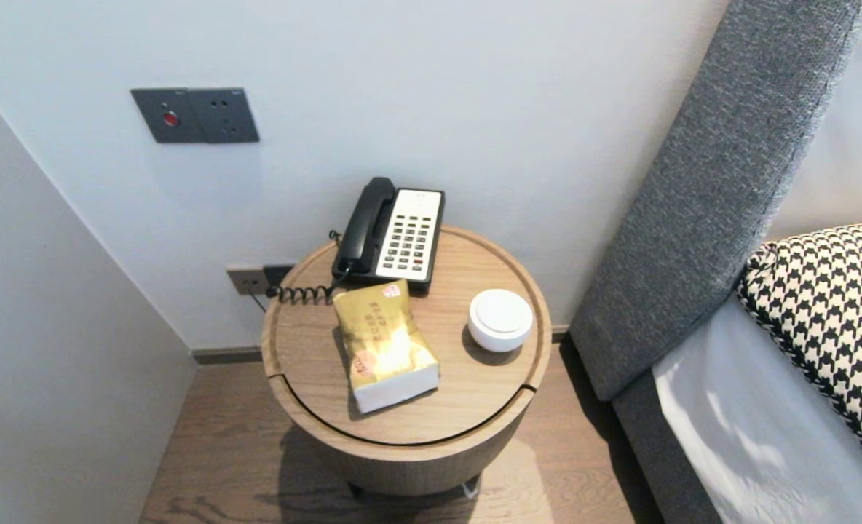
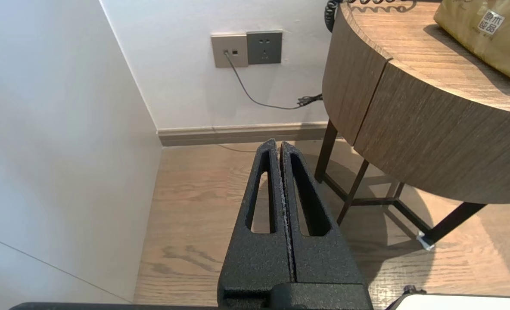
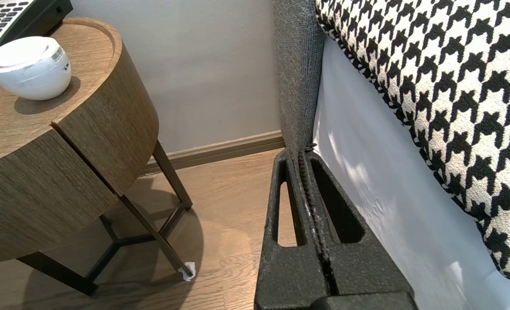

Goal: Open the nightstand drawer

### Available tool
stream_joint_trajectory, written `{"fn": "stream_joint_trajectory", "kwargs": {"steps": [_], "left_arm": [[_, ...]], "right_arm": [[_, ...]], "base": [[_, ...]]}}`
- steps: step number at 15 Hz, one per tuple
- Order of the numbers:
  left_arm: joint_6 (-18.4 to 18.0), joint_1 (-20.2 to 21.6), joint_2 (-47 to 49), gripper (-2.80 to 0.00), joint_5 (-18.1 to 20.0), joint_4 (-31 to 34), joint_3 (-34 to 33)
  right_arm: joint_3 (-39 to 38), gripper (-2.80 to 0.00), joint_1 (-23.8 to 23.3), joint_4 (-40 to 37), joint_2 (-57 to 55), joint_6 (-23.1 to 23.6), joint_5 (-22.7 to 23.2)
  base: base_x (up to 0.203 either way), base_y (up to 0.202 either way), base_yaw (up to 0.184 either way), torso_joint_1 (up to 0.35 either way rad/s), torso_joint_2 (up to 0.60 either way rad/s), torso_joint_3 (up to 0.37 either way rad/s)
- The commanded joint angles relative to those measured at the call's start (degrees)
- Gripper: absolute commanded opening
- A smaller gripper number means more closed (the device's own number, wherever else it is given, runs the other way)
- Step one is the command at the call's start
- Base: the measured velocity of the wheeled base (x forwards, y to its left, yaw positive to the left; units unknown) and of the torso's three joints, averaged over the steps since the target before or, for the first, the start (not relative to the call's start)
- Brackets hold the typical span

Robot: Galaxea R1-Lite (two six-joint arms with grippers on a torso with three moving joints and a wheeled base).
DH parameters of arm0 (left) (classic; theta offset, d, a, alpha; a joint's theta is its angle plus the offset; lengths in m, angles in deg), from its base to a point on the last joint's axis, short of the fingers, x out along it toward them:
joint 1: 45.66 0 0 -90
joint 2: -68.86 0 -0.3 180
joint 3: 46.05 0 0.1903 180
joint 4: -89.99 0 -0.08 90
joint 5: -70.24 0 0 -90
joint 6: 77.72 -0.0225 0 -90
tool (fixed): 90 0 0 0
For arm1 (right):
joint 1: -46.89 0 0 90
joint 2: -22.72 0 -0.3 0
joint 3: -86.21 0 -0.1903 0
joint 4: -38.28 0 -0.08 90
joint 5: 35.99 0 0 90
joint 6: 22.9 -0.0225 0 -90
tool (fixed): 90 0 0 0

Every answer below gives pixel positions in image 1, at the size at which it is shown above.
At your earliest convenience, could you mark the white round lidded container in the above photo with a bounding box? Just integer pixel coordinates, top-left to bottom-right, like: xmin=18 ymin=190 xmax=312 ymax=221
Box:
xmin=467 ymin=288 xmax=534 ymax=354

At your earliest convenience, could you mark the gold tissue pack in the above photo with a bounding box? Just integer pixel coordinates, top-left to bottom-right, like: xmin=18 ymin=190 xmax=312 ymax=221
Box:
xmin=332 ymin=280 xmax=441 ymax=415

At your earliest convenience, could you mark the curved-front wooden drawer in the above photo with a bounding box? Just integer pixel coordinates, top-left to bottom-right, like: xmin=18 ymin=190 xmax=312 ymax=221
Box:
xmin=265 ymin=375 xmax=539 ymax=499

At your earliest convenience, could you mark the black telephone base white keypad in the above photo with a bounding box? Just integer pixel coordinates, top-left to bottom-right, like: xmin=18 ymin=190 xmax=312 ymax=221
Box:
xmin=331 ymin=187 xmax=446 ymax=295

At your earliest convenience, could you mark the black telephone handset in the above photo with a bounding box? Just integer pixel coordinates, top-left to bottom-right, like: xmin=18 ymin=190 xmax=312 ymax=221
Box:
xmin=336 ymin=177 xmax=397 ymax=275

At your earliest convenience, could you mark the round wooden side table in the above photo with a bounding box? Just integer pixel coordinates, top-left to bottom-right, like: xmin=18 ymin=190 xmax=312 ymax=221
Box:
xmin=260 ymin=224 xmax=554 ymax=501

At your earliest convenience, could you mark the grey fabric headboard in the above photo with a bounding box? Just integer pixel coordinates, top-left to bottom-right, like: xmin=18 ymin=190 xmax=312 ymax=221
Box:
xmin=569 ymin=0 xmax=862 ymax=402

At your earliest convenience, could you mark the white bed sheet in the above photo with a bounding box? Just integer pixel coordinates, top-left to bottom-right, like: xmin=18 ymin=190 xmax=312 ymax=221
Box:
xmin=652 ymin=291 xmax=862 ymax=524

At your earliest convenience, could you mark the black white houndstooth pillow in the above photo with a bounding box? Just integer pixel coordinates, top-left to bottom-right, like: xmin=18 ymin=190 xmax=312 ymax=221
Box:
xmin=737 ymin=218 xmax=862 ymax=496

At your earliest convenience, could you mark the coiled black telephone cord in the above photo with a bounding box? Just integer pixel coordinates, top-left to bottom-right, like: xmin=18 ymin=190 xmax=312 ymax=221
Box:
xmin=266 ymin=230 xmax=352 ymax=306

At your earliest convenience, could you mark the small grey wall outlet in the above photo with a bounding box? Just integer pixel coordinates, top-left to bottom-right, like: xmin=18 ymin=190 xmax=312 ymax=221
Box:
xmin=226 ymin=266 xmax=270 ymax=296

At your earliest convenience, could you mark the dark grey wall socket plate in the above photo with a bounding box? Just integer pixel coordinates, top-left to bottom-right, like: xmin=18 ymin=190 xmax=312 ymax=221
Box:
xmin=186 ymin=87 xmax=261 ymax=143

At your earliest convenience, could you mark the grey fabric bed frame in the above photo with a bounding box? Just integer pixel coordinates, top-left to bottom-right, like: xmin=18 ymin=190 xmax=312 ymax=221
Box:
xmin=612 ymin=371 xmax=727 ymax=524

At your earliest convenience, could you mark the dark grey red-button wall switch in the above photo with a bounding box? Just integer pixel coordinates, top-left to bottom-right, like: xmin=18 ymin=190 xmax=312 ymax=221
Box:
xmin=130 ymin=88 xmax=206 ymax=144

